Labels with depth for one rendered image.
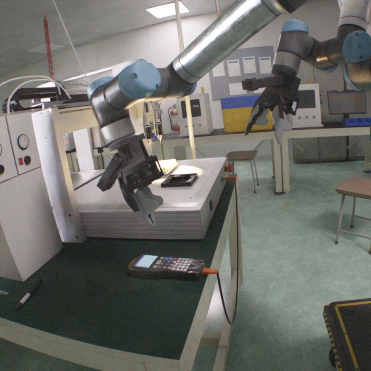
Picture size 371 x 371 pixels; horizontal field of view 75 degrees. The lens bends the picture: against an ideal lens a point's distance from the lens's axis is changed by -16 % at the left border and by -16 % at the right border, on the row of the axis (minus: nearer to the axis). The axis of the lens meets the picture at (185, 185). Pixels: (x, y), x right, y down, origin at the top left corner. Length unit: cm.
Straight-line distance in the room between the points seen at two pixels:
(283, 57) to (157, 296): 68
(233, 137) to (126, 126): 270
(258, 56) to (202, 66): 453
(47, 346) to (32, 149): 56
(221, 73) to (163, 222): 442
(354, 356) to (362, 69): 95
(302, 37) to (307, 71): 392
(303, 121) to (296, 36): 275
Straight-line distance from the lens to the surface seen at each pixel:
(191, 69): 61
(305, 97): 351
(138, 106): 139
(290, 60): 79
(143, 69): 56
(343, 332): 116
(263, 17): 55
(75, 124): 102
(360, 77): 99
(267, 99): 77
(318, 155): 485
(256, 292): 182
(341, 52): 77
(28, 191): 90
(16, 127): 88
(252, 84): 72
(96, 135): 171
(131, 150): 64
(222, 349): 130
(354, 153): 502
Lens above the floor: 115
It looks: 16 degrees down
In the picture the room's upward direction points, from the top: 8 degrees counter-clockwise
